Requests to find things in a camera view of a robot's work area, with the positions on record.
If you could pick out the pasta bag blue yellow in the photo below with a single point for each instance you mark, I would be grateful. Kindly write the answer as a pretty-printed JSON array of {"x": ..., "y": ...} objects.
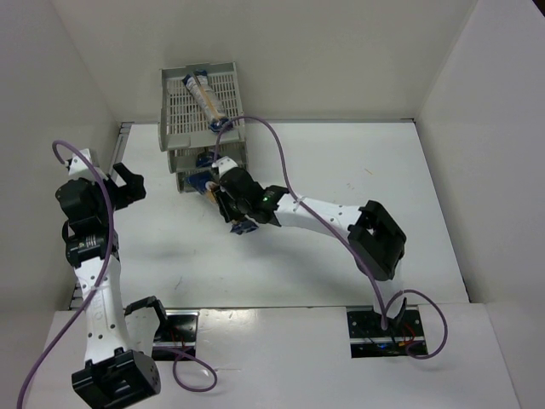
[{"x": 197, "y": 84}]

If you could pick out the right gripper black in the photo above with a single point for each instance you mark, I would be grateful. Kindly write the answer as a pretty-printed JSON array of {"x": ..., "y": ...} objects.
[{"x": 226, "y": 204}]

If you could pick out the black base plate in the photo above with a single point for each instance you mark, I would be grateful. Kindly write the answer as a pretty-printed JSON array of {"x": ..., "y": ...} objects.
[
  {"x": 368, "y": 340},
  {"x": 180, "y": 333}
]

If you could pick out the pasta bag label side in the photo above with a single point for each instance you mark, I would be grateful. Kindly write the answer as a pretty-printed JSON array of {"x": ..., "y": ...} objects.
[{"x": 205, "y": 160}]

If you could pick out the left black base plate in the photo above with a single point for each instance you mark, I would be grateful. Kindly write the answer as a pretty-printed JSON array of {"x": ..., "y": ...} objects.
[{"x": 180, "y": 333}]

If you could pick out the grey three-tier shelf tray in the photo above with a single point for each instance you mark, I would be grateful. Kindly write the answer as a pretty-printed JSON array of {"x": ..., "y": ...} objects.
[{"x": 183, "y": 131}]

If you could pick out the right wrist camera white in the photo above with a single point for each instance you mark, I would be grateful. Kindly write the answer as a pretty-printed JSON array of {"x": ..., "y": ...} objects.
[{"x": 223, "y": 165}]

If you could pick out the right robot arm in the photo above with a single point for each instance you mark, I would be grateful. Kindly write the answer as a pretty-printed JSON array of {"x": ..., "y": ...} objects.
[{"x": 368, "y": 232}]

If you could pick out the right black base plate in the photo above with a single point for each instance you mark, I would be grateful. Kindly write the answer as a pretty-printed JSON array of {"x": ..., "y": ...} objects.
[{"x": 368, "y": 340}]

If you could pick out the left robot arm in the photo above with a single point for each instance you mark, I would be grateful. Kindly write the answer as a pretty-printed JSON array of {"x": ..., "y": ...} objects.
[{"x": 119, "y": 370}]

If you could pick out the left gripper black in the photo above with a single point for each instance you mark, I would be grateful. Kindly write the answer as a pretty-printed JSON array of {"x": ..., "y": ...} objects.
[{"x": 129, "y": 187}]

